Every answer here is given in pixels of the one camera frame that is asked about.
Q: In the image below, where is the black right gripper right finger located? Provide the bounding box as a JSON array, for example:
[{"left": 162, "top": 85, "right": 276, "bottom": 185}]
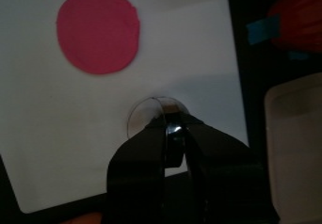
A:
[{"left": 180, "top": 112, "right": 280, "bottom": 224}]

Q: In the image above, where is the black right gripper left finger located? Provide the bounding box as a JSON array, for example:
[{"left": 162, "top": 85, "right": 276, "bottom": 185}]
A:
[{"left": 101, "top": 117, "right": 166, "bottom": 224}]

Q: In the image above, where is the white plastic drawer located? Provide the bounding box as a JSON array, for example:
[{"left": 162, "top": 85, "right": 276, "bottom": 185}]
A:
[{"left": 264, "top": 72, "right": 322, "bottom": 224}]

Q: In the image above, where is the flat pink dough disc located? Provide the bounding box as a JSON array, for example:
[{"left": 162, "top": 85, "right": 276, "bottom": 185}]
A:
[{"left": 55, "top": 0, "right": 142, "bottom": 75}]

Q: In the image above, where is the red bowl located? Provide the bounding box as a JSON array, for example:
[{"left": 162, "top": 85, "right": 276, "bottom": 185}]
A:
[{"left": 267, "top": 0, "right": 322, "bottom": 54}]

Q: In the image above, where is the white cutting mat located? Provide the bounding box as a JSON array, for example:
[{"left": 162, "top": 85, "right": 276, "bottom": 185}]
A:
[{"left": 0, "top": 0, "right": 250, "bottom": 215}]

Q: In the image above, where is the blue tape strip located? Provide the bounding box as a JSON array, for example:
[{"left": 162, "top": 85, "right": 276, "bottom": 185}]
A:
[{"left": 246, "top": 14, "right": 283, "bottom": 46}]

